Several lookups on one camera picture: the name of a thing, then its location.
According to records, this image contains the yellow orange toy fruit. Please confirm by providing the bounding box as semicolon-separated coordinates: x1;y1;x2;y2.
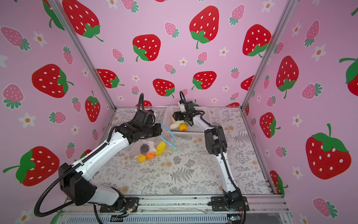
179;123;187;132

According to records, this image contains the white toy radish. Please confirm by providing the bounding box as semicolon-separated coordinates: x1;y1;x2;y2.
169;120;185;130

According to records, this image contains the white plastic basket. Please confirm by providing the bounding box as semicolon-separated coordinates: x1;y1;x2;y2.
163;105;212;136

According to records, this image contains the dark brown toy fruit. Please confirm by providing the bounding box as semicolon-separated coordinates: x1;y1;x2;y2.
140;144;150;155

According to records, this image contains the clear zip top bag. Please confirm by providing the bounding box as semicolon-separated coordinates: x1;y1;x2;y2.
130;121;178;164

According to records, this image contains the yellow toy banana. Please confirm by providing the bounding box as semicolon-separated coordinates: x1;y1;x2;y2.
155;141;167;156

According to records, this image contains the orange toy tangerine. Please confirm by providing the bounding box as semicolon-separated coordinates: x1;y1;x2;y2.
146;153;155;160

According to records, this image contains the yellow toy lemon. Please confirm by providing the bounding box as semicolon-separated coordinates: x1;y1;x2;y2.
138;155;147;163

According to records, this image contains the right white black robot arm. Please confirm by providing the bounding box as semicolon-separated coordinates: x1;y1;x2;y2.
172;99;245;211

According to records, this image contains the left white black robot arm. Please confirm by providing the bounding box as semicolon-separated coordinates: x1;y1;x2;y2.
34;109;162;217

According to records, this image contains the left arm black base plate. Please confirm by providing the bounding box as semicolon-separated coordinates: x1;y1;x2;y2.
100;197;140;213

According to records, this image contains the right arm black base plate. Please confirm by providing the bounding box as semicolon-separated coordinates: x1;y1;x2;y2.
208;196;250;212

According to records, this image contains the aluminium front rail frame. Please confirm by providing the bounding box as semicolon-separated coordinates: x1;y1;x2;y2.
55;195;294;224

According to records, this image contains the left aluminium corner post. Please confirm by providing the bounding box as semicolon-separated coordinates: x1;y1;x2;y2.
49;0;116;111

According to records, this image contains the aluminium corner post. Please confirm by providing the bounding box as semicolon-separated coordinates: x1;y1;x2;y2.
241;0;298;111
49;0;116;111

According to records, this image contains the right aluminium corner post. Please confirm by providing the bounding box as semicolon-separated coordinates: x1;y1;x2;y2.
241;0;298;111

